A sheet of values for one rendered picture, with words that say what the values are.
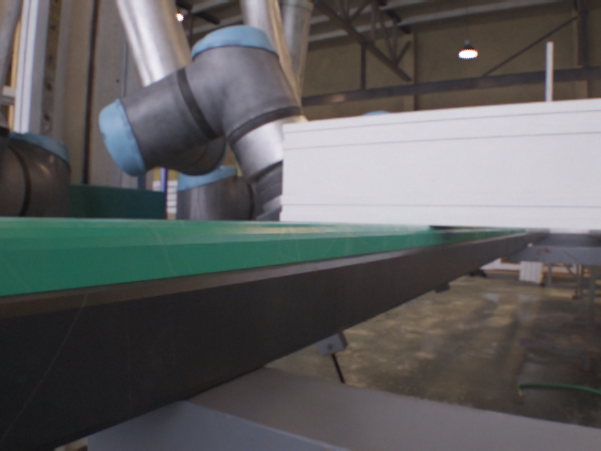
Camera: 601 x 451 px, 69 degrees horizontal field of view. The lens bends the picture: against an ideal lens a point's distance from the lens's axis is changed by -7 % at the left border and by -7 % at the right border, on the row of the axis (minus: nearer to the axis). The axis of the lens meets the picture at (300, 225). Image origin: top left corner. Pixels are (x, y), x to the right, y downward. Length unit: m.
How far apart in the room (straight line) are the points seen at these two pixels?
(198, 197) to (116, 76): 0.37
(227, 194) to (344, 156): 0.81
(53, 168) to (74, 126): 0.33
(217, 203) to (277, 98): 0.63
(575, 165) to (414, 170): 0.09
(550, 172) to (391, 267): 0.11
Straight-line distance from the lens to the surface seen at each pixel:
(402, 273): 0.23
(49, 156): 0.82
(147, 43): 0.72
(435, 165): 0.29
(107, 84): 1.21
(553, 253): 1.01
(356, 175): 0.31
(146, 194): 1.14
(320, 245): 0.16
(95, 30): 1.22
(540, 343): 2.40
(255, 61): 0.51
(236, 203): 1.12
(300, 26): 1.24
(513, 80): 13.42
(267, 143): 0.48
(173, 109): 0.52
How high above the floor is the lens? 0.87
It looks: 1 degrees down
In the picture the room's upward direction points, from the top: 1 degrees clockwise
